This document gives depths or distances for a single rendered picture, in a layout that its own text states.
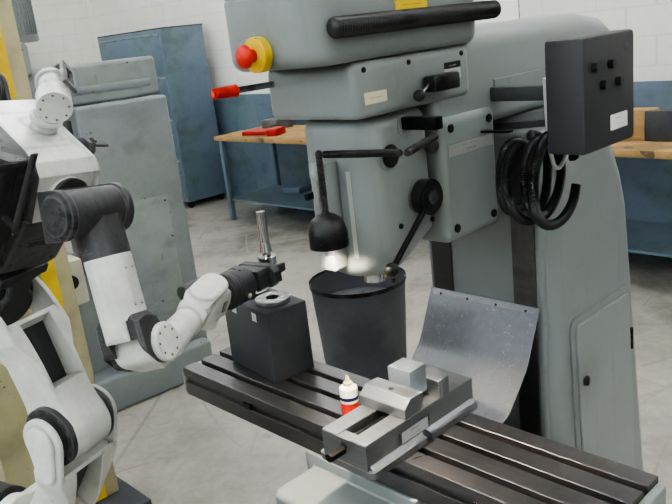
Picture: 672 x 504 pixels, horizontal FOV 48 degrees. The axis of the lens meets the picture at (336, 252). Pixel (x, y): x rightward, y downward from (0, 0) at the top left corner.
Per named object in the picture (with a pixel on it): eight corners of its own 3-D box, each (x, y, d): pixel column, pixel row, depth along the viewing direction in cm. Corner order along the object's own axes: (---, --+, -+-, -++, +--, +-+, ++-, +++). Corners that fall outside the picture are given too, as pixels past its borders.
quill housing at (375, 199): (381, 287, 144) (364, 118, 136) (309, 271, 159) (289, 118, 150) (443, 259, 157) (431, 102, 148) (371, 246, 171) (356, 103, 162)
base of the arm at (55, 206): (68, 259, 137) (71, 199, 133) (25, 238, 144) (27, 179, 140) (133, 245, 149) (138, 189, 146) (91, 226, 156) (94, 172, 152)
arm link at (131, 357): (212, 332, 162) (166, 382, 145) (173, 341, 166) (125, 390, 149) (191, 289, 159) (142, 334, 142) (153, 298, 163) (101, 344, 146)
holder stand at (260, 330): (275, 384, 190) (264, 309, 184) (231, 360, 207) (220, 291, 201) (314, 367, 196) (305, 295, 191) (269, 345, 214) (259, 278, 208)
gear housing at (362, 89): (359, 121, 132) (353, 62, 129) (270, 120, 149) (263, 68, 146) (473, 94, 154) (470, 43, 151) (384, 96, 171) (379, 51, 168)
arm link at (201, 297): (233, 280, 171) (206, 307, 159) (224, 311, 175) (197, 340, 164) (208, 268, 172) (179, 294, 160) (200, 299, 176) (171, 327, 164)
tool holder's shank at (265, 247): (271, 252, 191) (265, 209, 188) (273, 255, 188) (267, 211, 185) (259, 254, 190) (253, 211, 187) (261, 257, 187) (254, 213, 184)
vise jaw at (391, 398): (405, 420, 151) (403, 403, 150) (360, 404, 160) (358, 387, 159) (424, 408, 155) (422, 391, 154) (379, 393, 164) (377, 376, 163)
